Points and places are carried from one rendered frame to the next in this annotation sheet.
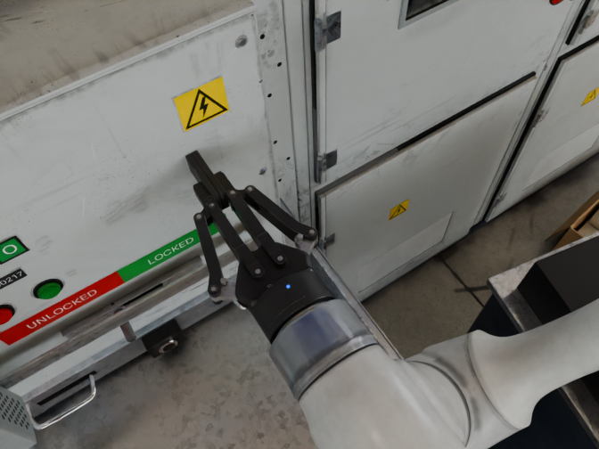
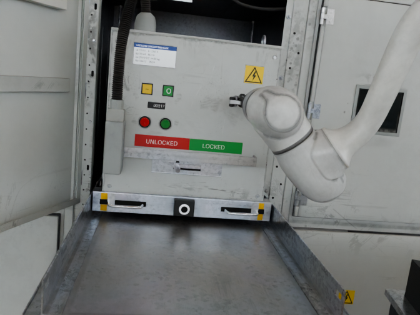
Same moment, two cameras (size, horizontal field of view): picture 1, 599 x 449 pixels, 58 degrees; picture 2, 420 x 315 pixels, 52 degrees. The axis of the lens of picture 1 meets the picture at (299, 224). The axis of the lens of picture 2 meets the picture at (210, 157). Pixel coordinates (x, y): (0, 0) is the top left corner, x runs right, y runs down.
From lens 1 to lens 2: 97 cm
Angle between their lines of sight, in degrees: 51
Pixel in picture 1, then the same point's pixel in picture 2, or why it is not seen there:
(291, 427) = (227, 254)
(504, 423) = (327, 140)
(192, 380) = (185, 231)
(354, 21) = (326, 114)
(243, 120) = not seen: hidden behind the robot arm
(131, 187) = (216, 94)
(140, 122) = (232, 67)
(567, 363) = (358, 117)
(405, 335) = not seen: outside the picture
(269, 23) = not seen: hidden behind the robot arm
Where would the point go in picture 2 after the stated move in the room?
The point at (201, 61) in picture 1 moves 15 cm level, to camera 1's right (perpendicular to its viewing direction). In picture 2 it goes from (259, 56) to (311, 60)
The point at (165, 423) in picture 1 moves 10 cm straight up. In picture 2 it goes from (162, 235) to (165, 200)
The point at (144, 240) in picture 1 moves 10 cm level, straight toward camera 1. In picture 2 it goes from (207, 129) to (211, 134)
